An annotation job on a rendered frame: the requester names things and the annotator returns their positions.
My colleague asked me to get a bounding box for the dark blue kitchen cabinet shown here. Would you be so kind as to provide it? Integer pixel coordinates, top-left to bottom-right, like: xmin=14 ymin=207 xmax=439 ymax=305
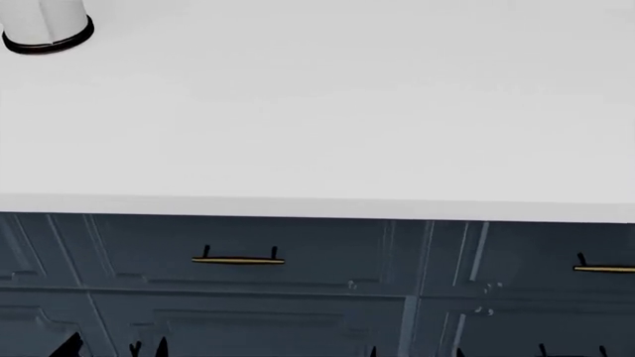
xmin=0 ymin=210 xmax=635 ymax=357

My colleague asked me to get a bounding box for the dark blue cabinet door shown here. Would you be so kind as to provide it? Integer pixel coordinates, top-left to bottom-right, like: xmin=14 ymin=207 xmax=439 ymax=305
xmin=87 ymin=292 xmax=416 ymax=357
xmin=436 ymin=297 xmax=635 ymax=357

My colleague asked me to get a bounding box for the wide dark blue drawer front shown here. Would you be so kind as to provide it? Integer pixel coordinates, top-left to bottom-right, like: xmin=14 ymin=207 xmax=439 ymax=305
xmin=82 ymin=214 xmax=426 ymax=298

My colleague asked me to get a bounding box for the white canister with dark base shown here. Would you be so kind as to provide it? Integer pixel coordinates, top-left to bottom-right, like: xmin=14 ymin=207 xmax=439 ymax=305
xmin=0 ymin=0 xmax=95 ymax=57

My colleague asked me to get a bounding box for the brass bar drawer handle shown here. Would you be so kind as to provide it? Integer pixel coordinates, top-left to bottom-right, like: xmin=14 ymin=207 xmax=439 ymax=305
xmin=571 ymin=251 xmax=635 ymax=274
xmin=190 ymin=244 xmax=287 ymax=267

